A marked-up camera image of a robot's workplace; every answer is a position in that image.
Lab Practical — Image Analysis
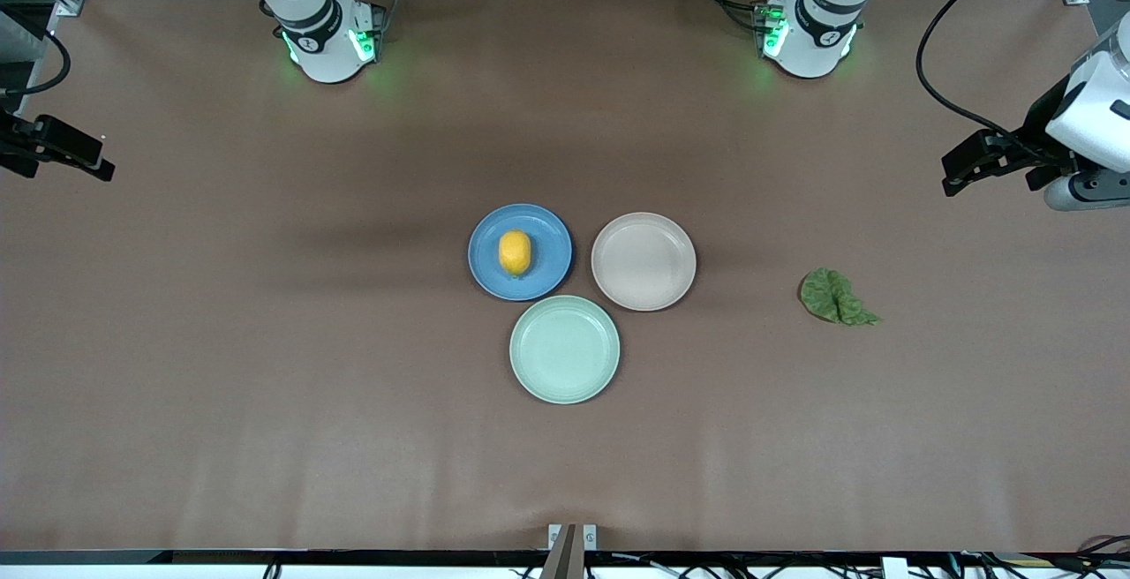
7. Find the green lettuce leaf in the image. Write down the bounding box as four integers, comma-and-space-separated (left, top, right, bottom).
800, 267, 882, 327

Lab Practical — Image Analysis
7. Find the yellow lemon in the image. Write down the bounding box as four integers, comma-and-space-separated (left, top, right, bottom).
498, 230, 533, 279

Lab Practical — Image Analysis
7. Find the beige plate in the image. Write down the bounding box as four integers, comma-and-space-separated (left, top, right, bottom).
591, 212, 697, 312

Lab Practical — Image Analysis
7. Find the blue plate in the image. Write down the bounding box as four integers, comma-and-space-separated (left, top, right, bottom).
468, 203, 574, 302

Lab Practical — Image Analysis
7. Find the pale green plate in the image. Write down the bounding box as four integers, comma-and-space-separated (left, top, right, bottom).
509, 295, 621, 405

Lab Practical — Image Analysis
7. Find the silver mount bracket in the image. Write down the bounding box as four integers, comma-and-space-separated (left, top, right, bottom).
547, 523, 599, 552

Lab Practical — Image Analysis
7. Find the brown camera post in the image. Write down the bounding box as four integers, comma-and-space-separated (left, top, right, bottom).
540, 523, 585, 579

